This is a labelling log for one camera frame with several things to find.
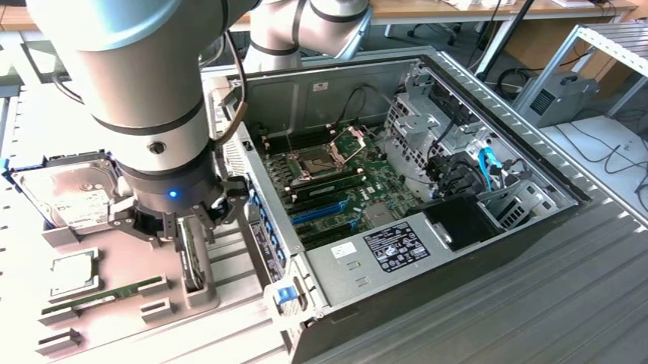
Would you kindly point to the black graphics card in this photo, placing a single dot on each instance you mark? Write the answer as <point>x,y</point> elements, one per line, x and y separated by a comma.
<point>195,265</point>

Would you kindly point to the metal socket cover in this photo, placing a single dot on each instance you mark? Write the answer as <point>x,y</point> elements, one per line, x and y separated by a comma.
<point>348,144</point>

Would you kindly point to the black plastic shroud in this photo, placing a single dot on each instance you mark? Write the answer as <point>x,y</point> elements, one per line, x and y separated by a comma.
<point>461,220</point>

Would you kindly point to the silver chipset heatsink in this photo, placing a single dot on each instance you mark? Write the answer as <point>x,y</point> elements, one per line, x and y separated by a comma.
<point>379,214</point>

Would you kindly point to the aluminium frame table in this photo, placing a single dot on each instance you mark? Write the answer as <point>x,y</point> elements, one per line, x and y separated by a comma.
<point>606,38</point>

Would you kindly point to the CPU socket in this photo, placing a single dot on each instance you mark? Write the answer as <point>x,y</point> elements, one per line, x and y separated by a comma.
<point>314,165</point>

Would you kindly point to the blue case latch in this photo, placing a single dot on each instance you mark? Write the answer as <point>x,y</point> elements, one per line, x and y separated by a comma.
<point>286,295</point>

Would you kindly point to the office chair base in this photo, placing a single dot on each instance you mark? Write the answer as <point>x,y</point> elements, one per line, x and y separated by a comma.
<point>435,30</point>

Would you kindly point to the white side table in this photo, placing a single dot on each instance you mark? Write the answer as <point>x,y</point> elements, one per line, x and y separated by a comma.
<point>597,159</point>

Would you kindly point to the installed RAM stick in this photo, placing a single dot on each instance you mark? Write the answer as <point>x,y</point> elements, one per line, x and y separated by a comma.
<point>326,189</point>

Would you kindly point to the silver perforated drive cage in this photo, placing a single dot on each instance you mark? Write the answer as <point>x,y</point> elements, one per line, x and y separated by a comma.
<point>410,151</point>

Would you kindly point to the grey box unit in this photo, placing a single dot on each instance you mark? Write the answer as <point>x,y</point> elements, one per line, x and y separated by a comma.
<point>561,98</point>

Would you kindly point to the black stand pole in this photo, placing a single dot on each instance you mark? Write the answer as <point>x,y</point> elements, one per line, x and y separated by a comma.
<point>506,34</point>

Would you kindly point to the open PC case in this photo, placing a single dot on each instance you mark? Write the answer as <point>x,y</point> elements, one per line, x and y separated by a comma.
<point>354,273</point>

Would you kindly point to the silver power supply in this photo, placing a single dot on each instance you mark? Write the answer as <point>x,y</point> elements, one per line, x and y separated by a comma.
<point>343,265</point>

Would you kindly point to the wooden desk with white legs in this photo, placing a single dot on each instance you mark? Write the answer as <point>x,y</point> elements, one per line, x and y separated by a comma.
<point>455,9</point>
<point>14,22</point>

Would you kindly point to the green RAM stick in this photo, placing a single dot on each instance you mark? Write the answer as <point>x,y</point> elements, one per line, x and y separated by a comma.
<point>101,297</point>

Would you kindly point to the metal disk bay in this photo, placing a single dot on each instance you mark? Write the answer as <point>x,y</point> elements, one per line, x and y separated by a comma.
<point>516,204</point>

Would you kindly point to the silver CPU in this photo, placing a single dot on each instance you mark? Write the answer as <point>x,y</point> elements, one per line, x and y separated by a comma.
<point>73,273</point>

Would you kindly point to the grey parts rack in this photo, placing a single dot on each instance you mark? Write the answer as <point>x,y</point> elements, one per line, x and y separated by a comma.
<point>125,261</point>

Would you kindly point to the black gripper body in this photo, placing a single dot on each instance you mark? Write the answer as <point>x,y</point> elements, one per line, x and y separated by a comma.
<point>172,193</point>

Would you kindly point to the green motherboard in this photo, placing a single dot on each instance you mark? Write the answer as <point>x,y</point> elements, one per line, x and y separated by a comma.
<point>365,186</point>

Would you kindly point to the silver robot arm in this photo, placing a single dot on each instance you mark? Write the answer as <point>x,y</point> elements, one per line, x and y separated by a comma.
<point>131,76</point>

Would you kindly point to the hard disk in blue caddy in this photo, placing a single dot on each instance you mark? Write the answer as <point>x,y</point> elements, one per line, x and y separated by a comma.
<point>65,189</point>

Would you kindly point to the blue expansion slot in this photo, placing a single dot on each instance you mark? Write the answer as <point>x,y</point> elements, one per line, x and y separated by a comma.
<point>318,213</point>

